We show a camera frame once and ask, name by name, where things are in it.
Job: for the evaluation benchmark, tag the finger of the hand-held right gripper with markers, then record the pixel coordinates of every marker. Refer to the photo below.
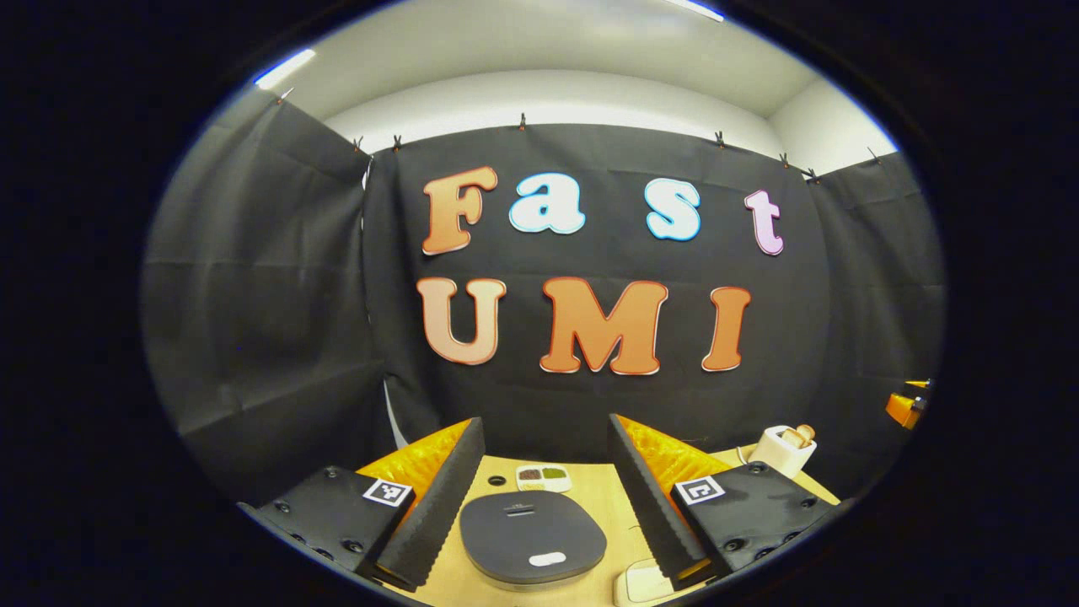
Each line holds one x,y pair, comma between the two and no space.
902,409

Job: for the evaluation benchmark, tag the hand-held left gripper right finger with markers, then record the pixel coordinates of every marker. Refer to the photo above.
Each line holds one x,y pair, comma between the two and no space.
653,497

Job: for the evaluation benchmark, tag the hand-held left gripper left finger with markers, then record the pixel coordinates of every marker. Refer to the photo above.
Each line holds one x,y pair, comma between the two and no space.
438,506

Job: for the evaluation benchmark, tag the dark grey rice cooker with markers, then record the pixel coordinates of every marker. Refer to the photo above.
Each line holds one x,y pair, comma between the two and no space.
523,531

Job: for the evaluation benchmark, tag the cream rectangular container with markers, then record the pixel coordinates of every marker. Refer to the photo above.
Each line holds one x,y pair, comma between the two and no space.
641,586

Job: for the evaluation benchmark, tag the toast slice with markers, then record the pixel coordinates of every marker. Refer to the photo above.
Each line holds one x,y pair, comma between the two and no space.
806,433
792,437

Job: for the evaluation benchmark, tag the white divided seasoning dish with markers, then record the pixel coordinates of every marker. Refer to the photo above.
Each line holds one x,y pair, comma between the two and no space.
544,479

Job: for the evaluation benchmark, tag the white toaster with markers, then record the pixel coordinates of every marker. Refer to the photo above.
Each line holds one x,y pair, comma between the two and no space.
780,455

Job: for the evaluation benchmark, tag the black backdrop cloth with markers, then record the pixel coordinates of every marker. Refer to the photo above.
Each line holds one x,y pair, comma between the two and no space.
295,295

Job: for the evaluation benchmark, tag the row of small backdrop clips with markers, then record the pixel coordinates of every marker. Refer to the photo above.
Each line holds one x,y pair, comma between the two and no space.
523,123

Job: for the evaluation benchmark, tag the ceiling light panel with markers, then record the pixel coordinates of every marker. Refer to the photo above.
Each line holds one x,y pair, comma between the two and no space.
695,8
285,69

